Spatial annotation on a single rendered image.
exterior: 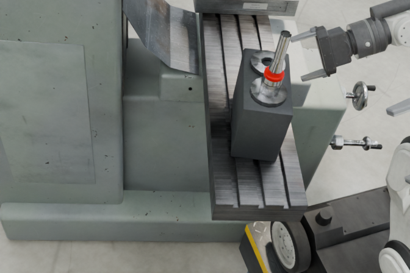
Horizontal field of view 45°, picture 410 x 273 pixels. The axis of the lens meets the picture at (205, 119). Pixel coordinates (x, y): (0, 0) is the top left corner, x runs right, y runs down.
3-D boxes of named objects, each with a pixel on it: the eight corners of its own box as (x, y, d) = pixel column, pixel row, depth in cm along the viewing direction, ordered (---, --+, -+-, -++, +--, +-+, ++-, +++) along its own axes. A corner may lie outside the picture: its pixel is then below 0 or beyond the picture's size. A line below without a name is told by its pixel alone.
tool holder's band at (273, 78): (277, 66, 117) (279, 63, 116) (287, 80, 114) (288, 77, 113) (260, 69, 115) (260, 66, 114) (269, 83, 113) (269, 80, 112)
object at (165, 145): (293, 141, 241) (332, 47, 195) (305, 198, 220) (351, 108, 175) (125, 135, 231) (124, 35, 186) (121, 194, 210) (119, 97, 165)
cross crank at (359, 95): (361, 95, 203) (371, 75, 194) (368, 117, 195) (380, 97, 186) (323, 94, 201) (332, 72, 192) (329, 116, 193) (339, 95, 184)
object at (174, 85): (288, 42, 194) (295, 17, 185) (303, 108, 172) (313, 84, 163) (159, 35, 188) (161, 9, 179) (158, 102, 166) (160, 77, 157)
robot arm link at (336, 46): (322, 69, 128) (368, 54, 126) (330, 82, 119) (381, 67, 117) (310, 23, 122) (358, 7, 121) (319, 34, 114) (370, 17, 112)
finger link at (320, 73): (302, 80, 122) (326, 72, 122) (299, 75, 125) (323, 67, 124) (303, 85, 123) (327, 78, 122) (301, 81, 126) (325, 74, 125)
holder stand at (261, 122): (273, 101, 144) (290, 49, 129) (276, 162, 130) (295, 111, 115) (232, 95, 144) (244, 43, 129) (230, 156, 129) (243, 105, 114)
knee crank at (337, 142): (378, 142, 199) (384, 133, 195) (382, 154, 195) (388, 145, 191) (325, 141, 197) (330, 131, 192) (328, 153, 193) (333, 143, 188)
